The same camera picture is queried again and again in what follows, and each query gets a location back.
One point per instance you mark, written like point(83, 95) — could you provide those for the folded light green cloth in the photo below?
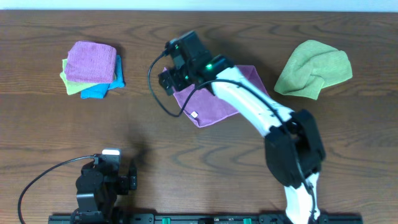
point(75, 87)

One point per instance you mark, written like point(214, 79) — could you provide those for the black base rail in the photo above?
point(267, 218)

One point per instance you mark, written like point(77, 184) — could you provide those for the folded pink cloth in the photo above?
point(91, 62)

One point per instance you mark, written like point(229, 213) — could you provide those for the purple cloth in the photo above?
point(205, 109)

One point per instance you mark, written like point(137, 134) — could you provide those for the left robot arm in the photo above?
point(95, 207)

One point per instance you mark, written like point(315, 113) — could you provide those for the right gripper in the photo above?
point(165, 83)

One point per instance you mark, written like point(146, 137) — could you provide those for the folded blue cloth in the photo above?
point(99, 91)

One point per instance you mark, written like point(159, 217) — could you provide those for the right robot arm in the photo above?
point(294, 149)

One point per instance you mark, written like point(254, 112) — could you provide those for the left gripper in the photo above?
point(132, 180)

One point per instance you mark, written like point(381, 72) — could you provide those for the crumpled green cloth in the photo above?
point(312, 67)

